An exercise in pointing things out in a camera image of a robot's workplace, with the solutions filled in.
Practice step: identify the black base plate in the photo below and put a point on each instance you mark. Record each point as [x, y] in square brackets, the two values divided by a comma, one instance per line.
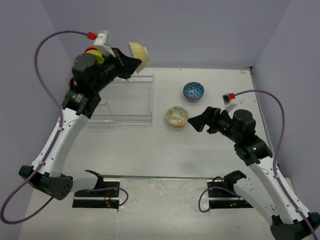
[99, 200]
[220, 199]

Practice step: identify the white floral bowl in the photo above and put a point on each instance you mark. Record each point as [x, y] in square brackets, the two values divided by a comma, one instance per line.
[177, 116]

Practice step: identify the yellow patterned bowl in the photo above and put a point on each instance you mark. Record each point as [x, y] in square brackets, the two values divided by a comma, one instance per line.
[140, 52]

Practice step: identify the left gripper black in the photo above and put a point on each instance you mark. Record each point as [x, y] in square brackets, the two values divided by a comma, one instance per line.
[126, 65]

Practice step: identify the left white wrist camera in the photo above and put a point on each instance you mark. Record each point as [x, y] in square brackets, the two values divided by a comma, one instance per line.
[102, 42]

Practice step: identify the orange clip on rack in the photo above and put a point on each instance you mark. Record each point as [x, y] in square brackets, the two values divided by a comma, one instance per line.
[68, 80]

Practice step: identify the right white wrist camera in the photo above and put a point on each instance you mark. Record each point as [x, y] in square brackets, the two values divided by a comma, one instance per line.
[229, 102]

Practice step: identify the orange bowl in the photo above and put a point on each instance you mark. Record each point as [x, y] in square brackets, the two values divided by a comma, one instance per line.
[92, 47]

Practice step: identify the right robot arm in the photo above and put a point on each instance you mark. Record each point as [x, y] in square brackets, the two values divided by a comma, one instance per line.
[288, 218]

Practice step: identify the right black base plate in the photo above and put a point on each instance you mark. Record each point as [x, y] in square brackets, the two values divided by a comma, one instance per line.
[220, 199]

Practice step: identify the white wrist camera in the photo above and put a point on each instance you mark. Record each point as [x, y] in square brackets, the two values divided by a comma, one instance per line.
[229, 102]
[102, 42]

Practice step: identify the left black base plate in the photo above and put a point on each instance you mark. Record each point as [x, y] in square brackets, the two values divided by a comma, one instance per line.
[99, 200]

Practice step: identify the blue patterned bowl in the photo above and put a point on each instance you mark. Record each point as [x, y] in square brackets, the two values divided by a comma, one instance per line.
[193, 90]

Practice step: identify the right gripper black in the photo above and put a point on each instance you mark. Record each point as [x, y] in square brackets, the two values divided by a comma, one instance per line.
[211, 114]

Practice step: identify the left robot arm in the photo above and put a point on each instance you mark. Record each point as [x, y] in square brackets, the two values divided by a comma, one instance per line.
[90, 76]

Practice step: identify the lime green bowl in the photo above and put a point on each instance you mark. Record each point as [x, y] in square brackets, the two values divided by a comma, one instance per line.
[97, 54]

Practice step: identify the white wire dish rack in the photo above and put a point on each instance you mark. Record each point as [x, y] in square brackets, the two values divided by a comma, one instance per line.
[126, 102]

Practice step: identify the red patterned bowl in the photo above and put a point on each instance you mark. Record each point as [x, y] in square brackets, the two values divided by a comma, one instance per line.
[191, 99]

